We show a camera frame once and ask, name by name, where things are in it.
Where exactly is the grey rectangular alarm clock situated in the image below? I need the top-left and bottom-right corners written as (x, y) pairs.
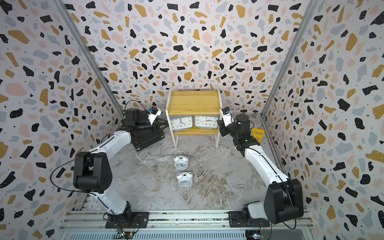
top-left (170, 116), bottom-right (194, 132)
top-left (194, 116), bottom-right (219, 129)

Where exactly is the wooden two-tier shelf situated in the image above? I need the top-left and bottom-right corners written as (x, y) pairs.
top-left (166, 89), bottom-right (223, 148)

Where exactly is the white twin-bell alarm clock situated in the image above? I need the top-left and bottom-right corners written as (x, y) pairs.
top-left (174, 155), bottom-right (189, 170)

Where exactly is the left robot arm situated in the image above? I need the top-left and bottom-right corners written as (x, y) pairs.
top-left (74, 107), bottom-right (168, 219)

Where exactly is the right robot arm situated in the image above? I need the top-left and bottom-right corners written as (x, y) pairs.
top-left (217, 107), bottom-right (304, 225)

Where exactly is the black flat box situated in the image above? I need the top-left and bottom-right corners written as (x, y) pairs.
top-left (119, 110), bottom-right (168, 151)

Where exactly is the yellow triangular plastic piece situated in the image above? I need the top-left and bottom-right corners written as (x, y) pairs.
top-left (252, 128), bottom-right (265, 143)

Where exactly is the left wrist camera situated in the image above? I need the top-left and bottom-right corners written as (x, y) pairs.
top-left (148, 107), bottom-right (162, 125)

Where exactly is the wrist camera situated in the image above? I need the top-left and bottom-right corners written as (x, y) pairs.
top-left (148, 107), bottom-right (162, 125)
top-left (221, 107), bottom-right (234, 127)

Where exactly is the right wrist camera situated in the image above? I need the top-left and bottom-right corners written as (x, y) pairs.
top-left (221, 107), bottom-right (234, 127)

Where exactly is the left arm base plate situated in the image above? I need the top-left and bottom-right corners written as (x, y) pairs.
top-left (105, 212), bottom-right (150, 229)

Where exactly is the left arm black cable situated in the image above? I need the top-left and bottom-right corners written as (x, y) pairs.
top-left (49, 155), bottom-right (100, 196)

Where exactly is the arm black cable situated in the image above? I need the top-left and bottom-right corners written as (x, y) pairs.
top-left (259, 179), bottom-right (298, 240)
top-left (49, 155), bottom-right (100, 196)

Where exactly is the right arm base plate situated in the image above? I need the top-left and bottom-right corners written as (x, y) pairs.
top-left (228, 211), bottom-right (270, 228)

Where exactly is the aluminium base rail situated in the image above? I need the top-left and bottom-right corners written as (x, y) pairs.
top-left (58, 210), bottom-right (318, 240)

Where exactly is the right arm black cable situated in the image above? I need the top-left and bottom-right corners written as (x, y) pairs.
top-left (259, 179), bottom-right (298, 240)

